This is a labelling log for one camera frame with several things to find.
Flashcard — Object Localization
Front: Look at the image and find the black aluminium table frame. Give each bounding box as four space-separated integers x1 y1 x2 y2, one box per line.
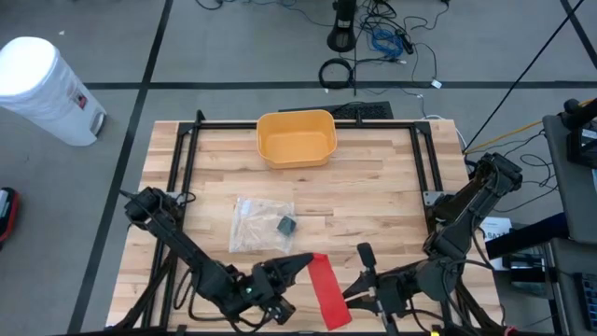
111 109 507 336

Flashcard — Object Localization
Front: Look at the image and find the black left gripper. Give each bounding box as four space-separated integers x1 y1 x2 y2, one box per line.
250 253 314 327

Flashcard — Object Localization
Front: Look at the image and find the black floor stand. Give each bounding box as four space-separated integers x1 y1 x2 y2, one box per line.
326 0 358 97

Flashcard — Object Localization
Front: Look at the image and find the white paper sheet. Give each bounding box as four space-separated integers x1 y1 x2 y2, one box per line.
479 216 514 273

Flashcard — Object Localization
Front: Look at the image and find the red elastic bandage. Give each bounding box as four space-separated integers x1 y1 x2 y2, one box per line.
307 252 354 331

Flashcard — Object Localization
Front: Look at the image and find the black cable coil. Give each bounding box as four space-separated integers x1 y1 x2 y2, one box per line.
318 57 355 91

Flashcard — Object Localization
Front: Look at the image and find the gray desk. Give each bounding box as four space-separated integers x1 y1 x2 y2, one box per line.
542 114 597 336

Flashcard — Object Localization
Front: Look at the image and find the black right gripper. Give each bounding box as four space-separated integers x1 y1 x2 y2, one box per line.
343 242 410 336

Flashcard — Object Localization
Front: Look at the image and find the green elastic bandage roll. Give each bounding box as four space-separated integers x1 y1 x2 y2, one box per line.
276 215 299 238

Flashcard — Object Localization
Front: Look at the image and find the yellow cable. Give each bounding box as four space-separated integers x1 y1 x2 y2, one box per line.
464 97 597 155

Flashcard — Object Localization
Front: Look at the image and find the blue cable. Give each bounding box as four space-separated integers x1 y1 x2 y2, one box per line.
370 28 405 60

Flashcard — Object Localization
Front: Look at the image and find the thin black pole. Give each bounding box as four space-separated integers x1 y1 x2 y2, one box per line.
464 0 587 153

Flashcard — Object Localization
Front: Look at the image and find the red and black device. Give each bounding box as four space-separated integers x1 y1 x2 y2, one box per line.
0 186 21 245

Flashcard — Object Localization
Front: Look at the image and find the clear plastic bag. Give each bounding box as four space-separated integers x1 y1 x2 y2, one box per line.
228 195 299 256

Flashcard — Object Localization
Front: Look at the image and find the white trash can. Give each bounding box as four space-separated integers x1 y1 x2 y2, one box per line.
0 35 108 147

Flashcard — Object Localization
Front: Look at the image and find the black keyboard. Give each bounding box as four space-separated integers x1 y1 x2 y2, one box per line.
278 101 396 121

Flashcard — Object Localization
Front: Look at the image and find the yellow plastic bin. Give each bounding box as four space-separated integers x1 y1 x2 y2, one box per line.
256 109 339 170

